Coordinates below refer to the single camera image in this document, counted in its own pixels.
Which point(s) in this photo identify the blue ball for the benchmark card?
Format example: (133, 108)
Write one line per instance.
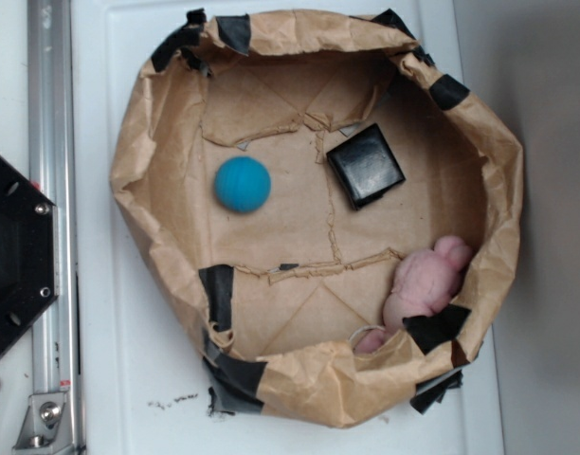
(242, 184)

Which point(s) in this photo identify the black box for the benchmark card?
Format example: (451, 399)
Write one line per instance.
(365, 166)

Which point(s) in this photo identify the metal corner bracket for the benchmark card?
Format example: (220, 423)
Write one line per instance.
(46, 428)

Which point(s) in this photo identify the pink plush toy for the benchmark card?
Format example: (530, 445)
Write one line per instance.
(424, 283)

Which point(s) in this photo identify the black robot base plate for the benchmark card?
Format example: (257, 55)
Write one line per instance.
(27, 255)

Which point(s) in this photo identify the aluminium frame rail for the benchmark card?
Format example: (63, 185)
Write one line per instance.
(56, 358)

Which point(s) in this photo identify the brown paper bag bin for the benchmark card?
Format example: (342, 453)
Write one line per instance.
(271, 298)

